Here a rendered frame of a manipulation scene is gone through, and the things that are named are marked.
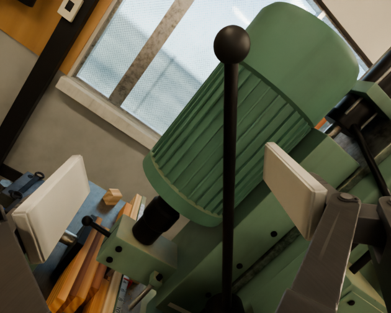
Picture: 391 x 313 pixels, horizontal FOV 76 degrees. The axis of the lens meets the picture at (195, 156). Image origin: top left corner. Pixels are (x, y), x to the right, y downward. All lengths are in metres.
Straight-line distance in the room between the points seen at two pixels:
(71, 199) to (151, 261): 0.35
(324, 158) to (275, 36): 0.18
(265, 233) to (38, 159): 1.76
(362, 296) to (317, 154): 0.19
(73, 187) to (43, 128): 1.74
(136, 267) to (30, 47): 1.52
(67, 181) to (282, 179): 0.13
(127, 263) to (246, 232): 0.23
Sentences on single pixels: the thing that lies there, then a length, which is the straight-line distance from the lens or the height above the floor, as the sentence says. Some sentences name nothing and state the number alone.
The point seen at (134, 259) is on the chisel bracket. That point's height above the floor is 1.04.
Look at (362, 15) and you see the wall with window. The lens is 2.07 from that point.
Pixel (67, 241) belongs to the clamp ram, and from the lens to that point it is 0.59.
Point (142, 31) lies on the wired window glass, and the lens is 1.74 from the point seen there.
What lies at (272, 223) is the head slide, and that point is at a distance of 0.44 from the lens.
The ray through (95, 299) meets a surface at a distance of 0.57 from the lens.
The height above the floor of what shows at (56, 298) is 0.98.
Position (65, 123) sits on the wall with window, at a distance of 1.85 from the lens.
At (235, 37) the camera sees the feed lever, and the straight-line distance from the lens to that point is 0.25.
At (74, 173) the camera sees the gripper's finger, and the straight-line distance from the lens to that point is 0.18.
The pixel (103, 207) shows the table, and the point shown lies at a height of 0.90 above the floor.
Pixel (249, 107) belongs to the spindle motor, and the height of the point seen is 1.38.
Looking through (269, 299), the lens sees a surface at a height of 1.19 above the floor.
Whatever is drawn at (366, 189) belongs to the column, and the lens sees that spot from 0.44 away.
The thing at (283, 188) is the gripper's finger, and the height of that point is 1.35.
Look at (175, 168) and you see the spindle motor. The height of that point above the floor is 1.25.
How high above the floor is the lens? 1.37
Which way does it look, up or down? 15 degrees down
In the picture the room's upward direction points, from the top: 40 degrees clockwise
